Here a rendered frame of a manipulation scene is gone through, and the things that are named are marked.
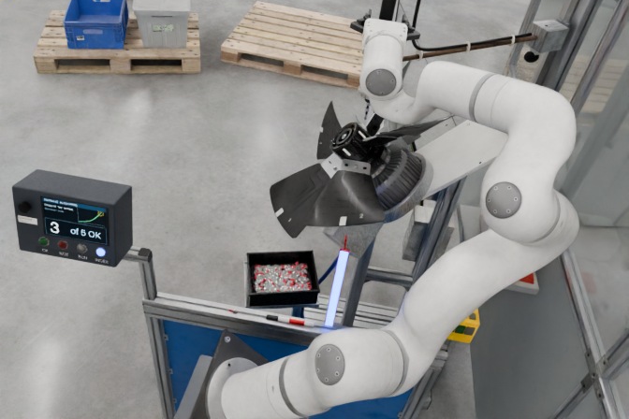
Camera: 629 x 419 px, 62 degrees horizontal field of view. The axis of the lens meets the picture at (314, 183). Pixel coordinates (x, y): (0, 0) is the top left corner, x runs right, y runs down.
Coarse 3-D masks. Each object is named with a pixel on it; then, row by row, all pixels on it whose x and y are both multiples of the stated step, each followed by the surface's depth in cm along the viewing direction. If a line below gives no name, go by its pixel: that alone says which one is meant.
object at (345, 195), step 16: (336, 176) 156; (352, 176) 155; (368, 176) 156; (336, 192) 150; (352, 192) 150; (368, 192) 150; (320, 208) 147; (336, 208) 145; (352, 208) 144; (368, 208) 144; (320, 224) 143; (336, 224) 141; (352, 224) 139
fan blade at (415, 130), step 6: (444, 120) 139; (408, 126) 147; (414, 126) 144; (420, 126) 140; (426, 126) 138; (432, 126) 136; (384, 132) 153; (390, 132) 147; (396, 132) 144; (402, 132) 141; (408, 132) 139; (414, 132) 137; (420, 132) 135
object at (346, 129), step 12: (348, 132) 166; (336, 144) 166; (348, 144) 159; (360, 144) 161; (384, 144) 166; (348, 156) 162; (360, 156) 162; (372, 156) 164; (384, 156) 163; (372, 168) 163
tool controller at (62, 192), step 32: (32, 192) 128; (64, 192) 129; (96, 192) 131; (128, 192) 135; (32, 224) 133; (64, 224) 131; (96, 224) 130; (128, 224) 139; (64, 256) 136; (96, 256) 135
